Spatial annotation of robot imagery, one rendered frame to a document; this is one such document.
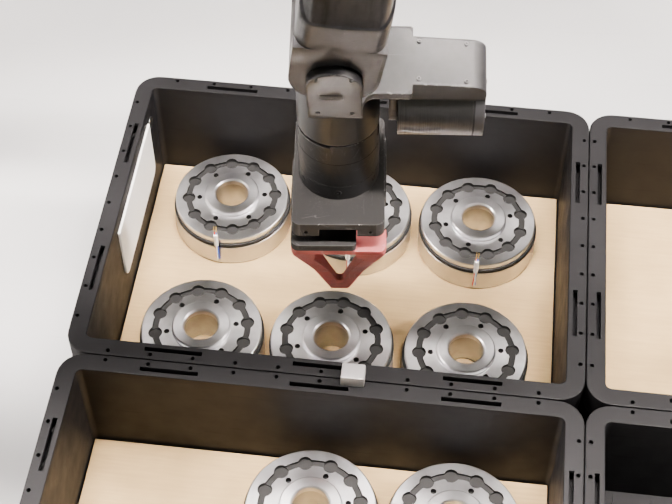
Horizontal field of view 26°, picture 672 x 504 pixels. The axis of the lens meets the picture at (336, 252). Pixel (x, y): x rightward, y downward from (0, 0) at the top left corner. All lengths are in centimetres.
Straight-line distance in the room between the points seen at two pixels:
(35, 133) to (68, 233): 15
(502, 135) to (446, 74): 36
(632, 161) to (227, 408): 43
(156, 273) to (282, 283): 11
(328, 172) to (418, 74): 11
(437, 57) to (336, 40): 11
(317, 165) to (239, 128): 33
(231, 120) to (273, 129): 4
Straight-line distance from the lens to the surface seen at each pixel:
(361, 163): 100
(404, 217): 129
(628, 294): 130
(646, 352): 127
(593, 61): 168
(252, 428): 116
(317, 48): 87
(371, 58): 88
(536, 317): 127
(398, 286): 128
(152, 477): 119
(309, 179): 102
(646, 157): 132
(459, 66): 95
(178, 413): 116
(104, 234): 120
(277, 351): 120
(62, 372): 113
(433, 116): 96
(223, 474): 118
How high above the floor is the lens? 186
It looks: 52 degrees down
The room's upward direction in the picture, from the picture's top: straight up
